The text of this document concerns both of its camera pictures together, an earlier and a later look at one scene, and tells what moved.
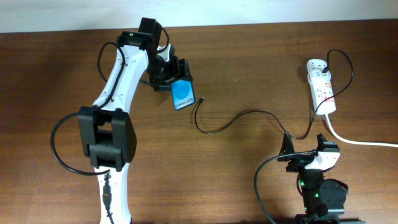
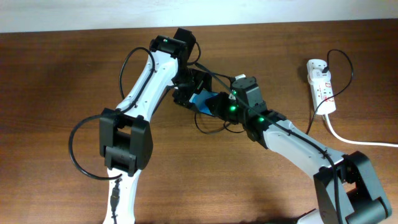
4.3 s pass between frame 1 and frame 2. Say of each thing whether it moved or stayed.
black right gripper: moved
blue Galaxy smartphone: moved
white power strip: stayed
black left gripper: moved
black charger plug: stayed
